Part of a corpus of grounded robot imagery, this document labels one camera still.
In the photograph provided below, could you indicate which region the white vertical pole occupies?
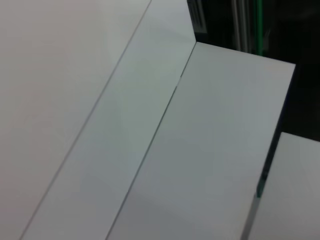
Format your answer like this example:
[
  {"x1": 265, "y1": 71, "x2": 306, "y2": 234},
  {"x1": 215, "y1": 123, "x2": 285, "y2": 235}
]
[{"x1": 234, "y1": 0, "x2": 249, "y2": 52}]

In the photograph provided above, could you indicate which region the green vertical strip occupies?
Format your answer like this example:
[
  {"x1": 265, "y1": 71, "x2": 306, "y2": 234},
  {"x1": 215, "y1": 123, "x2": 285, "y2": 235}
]
[{"x1": 257, "y1": 0, "x2": 265, "y2": 57}]

